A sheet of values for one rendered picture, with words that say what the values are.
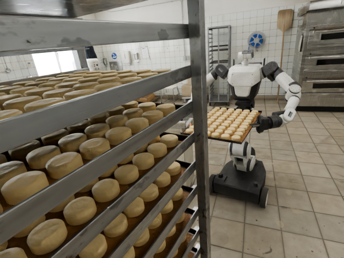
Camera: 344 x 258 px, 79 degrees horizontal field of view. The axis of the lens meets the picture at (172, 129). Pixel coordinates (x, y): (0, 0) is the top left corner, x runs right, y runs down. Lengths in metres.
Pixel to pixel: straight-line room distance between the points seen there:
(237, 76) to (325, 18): 3.21
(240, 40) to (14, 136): 5.69
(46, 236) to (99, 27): 0.30
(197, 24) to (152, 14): 5.93
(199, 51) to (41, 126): 0.37
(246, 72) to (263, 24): 3.98
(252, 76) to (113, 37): 1.63
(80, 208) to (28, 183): 0.11
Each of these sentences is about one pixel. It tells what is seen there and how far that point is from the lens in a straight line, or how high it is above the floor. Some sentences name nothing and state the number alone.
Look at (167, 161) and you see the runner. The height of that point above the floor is 1.32.
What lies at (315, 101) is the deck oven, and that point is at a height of 0.22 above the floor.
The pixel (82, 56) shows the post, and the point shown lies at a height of 1.56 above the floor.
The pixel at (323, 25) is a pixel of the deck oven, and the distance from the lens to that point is 4.93.
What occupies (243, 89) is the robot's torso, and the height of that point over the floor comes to 1.14.
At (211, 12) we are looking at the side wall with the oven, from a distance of 5.94.
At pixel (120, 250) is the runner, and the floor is 1.24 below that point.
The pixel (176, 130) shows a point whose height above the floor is 0.82.
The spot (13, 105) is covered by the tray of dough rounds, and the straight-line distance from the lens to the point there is 0.37.
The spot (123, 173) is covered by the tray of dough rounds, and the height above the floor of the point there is 1.33.
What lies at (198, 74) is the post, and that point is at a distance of 0.52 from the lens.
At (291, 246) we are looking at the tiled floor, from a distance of 2.12.
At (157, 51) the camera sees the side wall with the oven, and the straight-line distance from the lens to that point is 6.37.
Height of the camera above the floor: 1.57
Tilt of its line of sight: 22 degrees down
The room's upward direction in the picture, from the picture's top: 6 degrees counter-clockwise
